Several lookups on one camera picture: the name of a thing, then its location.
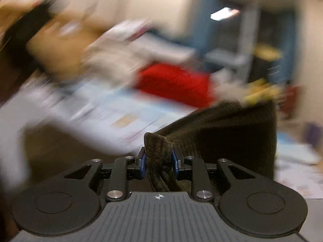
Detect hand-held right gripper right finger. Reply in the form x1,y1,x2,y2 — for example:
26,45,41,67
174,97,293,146
171,149,253,201

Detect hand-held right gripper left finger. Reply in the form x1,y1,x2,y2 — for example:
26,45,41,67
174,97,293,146
63,149,147,202

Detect dark olive corduroy pants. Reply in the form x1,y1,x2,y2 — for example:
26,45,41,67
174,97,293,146
143,99,278,192

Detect brown cardboard box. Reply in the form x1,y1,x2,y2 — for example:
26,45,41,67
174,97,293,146
0,1,106,81

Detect deer printed sheet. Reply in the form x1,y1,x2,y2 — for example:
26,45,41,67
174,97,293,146
69,97,323,200

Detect red folded blanket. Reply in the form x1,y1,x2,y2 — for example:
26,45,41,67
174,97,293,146
136,64,215,107

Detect cream folded quilt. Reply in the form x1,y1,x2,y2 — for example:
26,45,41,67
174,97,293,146
84,48,143,92

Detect white folded duvet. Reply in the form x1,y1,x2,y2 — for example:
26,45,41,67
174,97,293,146
100,19,196,65

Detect yellow plush toy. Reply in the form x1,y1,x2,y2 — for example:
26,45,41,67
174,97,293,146
246,79,282,105

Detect dark red cushion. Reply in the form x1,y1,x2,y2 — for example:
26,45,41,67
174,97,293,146
280,86,304,118

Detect purple bag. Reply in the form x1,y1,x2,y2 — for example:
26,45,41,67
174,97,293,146
306,122,323,148

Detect blue curtain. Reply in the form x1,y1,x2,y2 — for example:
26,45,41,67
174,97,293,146
199,0,222,56
260,10,299,81

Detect white window frame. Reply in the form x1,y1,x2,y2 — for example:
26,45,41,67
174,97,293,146
204,5,263,81

